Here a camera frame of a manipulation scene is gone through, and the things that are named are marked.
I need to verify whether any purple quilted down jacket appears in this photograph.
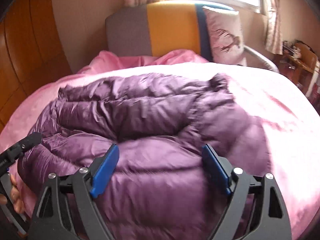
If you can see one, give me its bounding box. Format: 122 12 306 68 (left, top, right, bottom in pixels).
18 74 271 239

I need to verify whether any person's left hand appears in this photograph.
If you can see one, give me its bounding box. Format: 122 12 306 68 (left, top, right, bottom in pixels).
10 174 25 214

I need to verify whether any pink duvet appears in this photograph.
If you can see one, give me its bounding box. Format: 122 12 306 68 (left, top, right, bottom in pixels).
1 50 319 239

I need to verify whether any wooden desk with clutter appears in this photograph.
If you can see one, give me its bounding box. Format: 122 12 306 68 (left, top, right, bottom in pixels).
273 40 318 96

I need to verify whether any brown wooden wardrobe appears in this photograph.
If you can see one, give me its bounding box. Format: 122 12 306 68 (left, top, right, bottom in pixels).
1 0 72 128

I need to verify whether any white deer print pillow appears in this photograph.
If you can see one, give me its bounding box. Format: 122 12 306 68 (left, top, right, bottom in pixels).
202 6 247 66

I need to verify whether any grey yellow blue headboard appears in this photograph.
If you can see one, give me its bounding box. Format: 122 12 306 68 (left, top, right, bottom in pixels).
105 0 232 62

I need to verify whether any pink patterned right curtain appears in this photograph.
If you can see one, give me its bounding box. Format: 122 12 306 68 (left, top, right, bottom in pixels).
265 0 283 55

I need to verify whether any grey bed frame edge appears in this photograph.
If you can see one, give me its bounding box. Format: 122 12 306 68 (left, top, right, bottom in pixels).
244 45 280 74

